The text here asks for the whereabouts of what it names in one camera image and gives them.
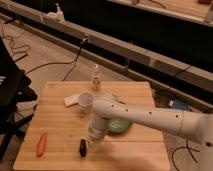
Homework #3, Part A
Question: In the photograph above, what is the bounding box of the white plastic cup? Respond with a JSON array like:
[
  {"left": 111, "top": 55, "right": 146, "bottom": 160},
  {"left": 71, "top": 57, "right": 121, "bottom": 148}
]
[{"left": 78, "top": 92, "right": 94, "bottom": 113}]

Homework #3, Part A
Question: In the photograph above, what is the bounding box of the black eraser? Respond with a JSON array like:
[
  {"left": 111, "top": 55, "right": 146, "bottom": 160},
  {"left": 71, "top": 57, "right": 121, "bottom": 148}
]
[{"left": 79, "top": 139, "right": 87, "bottom": 157}]

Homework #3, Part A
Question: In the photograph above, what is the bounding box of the black chair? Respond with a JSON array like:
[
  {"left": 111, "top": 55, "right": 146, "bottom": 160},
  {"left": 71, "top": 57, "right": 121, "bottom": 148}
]
[{"left": 0, "top": 37, "right": 37, "bottom": 161}]

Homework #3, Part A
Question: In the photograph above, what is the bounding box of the black cable coil right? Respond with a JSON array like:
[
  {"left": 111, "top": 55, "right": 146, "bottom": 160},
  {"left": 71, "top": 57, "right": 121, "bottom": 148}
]
[{"left": 171, "top": 138, "right": 201, "bottom": 171}]

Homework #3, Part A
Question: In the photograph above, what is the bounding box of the black cable on floor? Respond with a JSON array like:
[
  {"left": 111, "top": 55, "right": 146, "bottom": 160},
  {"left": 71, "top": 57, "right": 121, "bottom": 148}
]
[{"left": 23, "top": 37, "right": 90, "bottom": 82}]

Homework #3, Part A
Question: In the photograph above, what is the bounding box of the green round bowl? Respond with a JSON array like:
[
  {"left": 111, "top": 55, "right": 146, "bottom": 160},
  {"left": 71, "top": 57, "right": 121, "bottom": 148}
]
[{"left": 109, "top": 118, "right": 132, "bottom": 134}]

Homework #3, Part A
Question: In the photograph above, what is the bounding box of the clear plastic bottle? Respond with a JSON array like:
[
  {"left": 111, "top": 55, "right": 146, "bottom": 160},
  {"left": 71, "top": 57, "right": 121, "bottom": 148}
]
[{"left": 92, "top": 64, "right": 101, "bottom": 90}]

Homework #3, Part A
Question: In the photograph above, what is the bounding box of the orange carrot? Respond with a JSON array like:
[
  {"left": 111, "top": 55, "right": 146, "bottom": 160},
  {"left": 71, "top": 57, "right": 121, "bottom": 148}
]
[{"left": 36, "top": 133, "right": 47, "bottom": 157}]

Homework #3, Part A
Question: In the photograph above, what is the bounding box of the white object on rail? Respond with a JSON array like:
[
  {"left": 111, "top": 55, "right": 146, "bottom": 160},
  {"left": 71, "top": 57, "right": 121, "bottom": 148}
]
[{"left": 46, "top": 3, "right": 65, "bottom": 22}]

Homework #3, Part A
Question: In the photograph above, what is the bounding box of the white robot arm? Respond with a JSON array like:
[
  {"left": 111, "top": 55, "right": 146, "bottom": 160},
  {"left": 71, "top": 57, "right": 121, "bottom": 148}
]
[{"left": 88, "top": 97, "right": 213, "bottom": 171}]

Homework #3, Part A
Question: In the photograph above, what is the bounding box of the blue power box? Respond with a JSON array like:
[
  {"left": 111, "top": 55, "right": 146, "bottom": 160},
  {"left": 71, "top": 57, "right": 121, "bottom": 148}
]
[{"left": 169, "top": 99, "right": 189, "bottom": 111}]

